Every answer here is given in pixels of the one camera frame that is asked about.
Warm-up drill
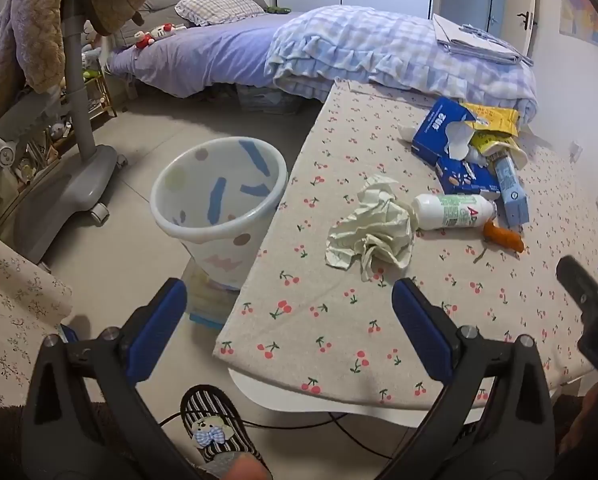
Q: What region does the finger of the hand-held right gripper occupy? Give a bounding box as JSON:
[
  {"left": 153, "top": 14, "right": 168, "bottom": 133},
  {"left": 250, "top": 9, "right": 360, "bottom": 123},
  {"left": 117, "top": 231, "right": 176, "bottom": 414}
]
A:
[{"left": 556, "top": 255, "right": 598, "bottom": 313}]

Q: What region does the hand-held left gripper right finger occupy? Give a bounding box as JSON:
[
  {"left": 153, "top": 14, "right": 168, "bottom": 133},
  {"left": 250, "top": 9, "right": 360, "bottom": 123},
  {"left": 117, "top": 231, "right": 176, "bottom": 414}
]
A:
[{"left": 379, "top": 277, "right": 557, "bottom": 480}]

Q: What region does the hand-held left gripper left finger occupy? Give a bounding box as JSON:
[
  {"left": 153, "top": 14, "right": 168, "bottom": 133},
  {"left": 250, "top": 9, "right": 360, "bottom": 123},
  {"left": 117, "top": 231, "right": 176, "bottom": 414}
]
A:
[{"left": 21, "top": 277, "right": 200, "bottom": 480}]

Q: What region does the white spotted waste bin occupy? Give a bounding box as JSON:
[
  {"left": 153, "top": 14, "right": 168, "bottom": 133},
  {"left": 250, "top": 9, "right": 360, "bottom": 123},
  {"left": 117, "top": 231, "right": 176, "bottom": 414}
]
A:
[{"left": 150, "top": 136, "right": 288, "bottom": 291}]

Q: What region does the light blue box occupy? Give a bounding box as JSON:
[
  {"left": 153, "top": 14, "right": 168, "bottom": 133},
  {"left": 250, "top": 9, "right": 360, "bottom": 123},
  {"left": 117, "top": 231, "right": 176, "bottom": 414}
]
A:
[{"left": 494, "top": 152, "right": 530, "bottom": 228}]

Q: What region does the yellow tissue box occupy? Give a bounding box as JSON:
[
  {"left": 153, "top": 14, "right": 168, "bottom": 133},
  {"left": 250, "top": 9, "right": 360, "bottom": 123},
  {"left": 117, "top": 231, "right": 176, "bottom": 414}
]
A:
[{"left": 459, "top": 101, "right": 522, "bottom": 137}]

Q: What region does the cherry print tablecloth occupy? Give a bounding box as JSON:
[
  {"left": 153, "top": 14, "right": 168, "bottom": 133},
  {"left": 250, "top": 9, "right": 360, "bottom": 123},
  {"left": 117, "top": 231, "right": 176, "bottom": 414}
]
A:
[{"left": 214, "top": 79, "right": 598, "bottom": 428}]

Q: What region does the orange carrot piece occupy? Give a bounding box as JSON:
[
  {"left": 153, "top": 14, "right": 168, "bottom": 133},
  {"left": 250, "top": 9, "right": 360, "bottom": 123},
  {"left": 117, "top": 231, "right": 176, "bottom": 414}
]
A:
[{"left": 483, "top": 220, "right": 526, "bottom": 253}]

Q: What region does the large crumpled cream paper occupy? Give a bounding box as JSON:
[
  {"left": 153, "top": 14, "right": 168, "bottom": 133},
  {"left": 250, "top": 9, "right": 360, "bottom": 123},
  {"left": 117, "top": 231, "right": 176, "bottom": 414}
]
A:
[{"left": 325, "top": 174, "right": 416, "bottom": 282}]

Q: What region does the striped slipper with bow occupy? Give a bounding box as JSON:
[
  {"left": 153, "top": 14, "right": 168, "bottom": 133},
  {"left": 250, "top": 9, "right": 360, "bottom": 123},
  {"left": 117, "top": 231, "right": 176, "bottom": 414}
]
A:
[{"left": 179, "top": 384, "right": 274, "bottom": 480}]

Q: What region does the white bottle with green label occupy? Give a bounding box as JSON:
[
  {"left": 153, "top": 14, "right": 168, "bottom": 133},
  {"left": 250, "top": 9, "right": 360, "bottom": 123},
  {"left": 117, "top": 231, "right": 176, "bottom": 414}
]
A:
[{"left": 411, "top": 192, "right": 500, "bottom": 232}]

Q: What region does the floral cream cloth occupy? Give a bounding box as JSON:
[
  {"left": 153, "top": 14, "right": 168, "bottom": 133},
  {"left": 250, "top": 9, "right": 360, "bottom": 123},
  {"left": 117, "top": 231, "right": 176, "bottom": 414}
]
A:
[{"left": 0, "top": 222, "right": 74, "bottom": 408}]

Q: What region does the small dark blue carton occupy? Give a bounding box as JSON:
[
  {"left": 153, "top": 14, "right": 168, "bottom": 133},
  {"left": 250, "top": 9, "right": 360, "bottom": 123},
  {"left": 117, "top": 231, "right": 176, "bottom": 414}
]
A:
[{"left": 435, "top": 156, "right": 502, "bottom": 196}]

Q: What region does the yellow packet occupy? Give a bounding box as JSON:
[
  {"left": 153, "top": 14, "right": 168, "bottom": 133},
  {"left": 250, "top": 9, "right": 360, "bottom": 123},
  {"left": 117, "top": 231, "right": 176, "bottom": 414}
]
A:
[{"left": 471, "top": 132, "right": 528, "bottom": 168}]

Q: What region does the grey wheeled chair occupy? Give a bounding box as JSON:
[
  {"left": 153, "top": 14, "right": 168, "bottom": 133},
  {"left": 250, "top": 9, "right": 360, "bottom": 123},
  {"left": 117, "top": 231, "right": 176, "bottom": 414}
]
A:
[{"left": 0, "top": 0, "right": 128, "bottom": 266}]

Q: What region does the large torn blue carton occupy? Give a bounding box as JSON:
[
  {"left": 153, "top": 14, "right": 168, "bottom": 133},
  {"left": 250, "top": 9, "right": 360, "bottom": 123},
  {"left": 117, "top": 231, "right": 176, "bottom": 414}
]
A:
[{"left": 411, "top": 97, "right": 480, "bottom": 166}]

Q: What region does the cluttered storage crate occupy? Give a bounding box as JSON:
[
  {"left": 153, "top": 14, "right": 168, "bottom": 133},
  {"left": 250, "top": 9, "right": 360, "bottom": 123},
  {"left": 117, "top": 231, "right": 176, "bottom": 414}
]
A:
[{"left": 0, "top": 105, "right": 76, "bottom": 221}]

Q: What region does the wooden toy shelf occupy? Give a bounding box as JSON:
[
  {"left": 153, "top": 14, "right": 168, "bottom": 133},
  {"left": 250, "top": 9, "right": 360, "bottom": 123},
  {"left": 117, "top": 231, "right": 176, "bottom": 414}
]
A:
[{"left": 81, "top": 67, "right": 118, "bottom": 122}]

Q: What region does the storage box under bed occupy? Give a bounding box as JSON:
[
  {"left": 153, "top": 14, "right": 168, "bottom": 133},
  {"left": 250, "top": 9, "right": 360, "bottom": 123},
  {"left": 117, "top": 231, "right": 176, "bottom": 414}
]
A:
[{"left": 236, "top": 85, "right": 304, "bottom": 113}]

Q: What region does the folded checked cloth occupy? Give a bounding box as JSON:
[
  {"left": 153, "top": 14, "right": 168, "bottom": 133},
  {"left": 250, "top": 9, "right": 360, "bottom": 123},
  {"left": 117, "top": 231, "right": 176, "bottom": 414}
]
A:
[{"left": 431, "top": 12, "right": 534, "bottom": 67}]

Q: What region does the bed with purple sheet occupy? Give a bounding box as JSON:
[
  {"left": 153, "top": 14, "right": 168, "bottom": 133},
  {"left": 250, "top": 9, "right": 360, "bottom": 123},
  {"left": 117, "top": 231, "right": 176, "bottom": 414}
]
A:
[{"left": 106, "top": 10, "right": 330, "bottom": 100}]

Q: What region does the blue checked ruffled quilt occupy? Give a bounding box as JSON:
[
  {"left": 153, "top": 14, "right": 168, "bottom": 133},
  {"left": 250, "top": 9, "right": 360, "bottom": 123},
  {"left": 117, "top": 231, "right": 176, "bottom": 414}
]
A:
[{"left": 266, "top": 5, "right": 538, "bottom": 126}]

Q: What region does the pile of small toys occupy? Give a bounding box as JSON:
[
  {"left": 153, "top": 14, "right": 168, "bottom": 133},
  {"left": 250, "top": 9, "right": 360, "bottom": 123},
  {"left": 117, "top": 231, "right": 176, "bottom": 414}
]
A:
[{"left": 81, "top": 20, "right": 106, "bottom": 80}]

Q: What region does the white and red cat plush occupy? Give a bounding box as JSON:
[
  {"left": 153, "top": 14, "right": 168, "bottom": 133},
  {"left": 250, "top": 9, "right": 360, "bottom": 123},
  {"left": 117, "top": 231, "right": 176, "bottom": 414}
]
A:
[{"left": 131, "top": 22, "right": 176, "bottom": 51}]

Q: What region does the checked pillow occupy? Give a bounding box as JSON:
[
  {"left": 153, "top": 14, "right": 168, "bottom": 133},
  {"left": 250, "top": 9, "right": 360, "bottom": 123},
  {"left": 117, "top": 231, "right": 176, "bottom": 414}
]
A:
[{"left": 175, "top": 0, "right": 267, "bottom": 27}]

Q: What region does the brown quilted coat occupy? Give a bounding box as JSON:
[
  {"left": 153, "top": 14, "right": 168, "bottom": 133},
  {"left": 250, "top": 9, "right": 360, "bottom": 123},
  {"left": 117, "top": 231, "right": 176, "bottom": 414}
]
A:
[{"left": 0, "top": 0, "right": 157, "bottom": 95}]

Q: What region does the black cable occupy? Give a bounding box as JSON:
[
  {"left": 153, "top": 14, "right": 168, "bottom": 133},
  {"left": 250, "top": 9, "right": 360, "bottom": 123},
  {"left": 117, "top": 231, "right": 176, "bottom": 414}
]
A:
[{"left": 158, "top": 409, "right": 432, "bottom": 461}]

